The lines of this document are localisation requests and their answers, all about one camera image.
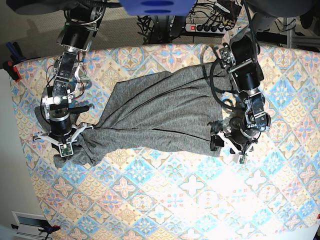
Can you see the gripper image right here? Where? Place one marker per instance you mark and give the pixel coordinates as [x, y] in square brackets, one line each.
[239, 135]

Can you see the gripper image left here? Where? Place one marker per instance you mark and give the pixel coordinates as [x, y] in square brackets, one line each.
[63, 134]

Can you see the grey t-shirt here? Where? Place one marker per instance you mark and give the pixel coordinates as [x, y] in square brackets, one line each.
[165, 111]

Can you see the patterned tile tablecloth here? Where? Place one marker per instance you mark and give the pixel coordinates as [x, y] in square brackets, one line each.
[141, 193]

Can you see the red black clamp left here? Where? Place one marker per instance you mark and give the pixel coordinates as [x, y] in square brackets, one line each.
[12, 70]

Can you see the black clamp bottom left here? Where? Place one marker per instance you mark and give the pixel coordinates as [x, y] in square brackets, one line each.
[47, 230]

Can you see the white power strip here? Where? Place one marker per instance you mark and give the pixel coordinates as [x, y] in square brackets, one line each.
[207, 28]

